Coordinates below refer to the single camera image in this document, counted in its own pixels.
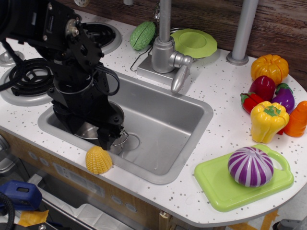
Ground toy oven door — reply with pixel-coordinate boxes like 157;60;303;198
28;173;147;230

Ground orange toy carrot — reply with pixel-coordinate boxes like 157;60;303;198
283;101;307;137

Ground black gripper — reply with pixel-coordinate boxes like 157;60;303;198
48;63;124;150

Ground grey toy sink basin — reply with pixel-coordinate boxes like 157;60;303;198
37;71;214;185

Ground purple toy eggplant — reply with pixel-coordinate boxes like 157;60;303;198
271;83;295;114

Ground green toy bitter gourd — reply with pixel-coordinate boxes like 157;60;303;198
130;21;156;50

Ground green plastic plate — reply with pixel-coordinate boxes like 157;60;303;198
171;29;217;59

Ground rear black stove burner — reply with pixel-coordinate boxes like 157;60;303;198
83;22;122;55

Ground dark red toy pepper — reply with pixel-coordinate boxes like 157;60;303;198
248;75;275;101

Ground silver toy faucet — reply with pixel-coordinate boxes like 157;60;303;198
137;0;193;93

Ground green plastic cutting board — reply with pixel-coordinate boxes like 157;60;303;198
194;144;294;212

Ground red toy chili pepper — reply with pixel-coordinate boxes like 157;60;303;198
240;92;264;114

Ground yellow toy corn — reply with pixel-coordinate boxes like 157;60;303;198
85;146;113;174

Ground black stove burner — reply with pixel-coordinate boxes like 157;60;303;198
83;22;122;55
0;58;53;106

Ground orange toy pumpkin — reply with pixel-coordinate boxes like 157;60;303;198
250;54;289;86

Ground blue clamp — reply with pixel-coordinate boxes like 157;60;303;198
0;180;42;211

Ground grey vertical pole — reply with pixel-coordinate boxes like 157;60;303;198
226;0;259;66

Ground purple striped toy onion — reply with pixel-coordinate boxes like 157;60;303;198
227;147;274;187

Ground front black stove burner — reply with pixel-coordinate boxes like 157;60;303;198
0;58;53;106

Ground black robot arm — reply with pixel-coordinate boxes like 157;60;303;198
0;0;124;150

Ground yellow toy bell pepper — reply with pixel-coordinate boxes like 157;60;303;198
250;101;290;143

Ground silver metal pot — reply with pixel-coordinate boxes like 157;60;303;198
74;102;129;152

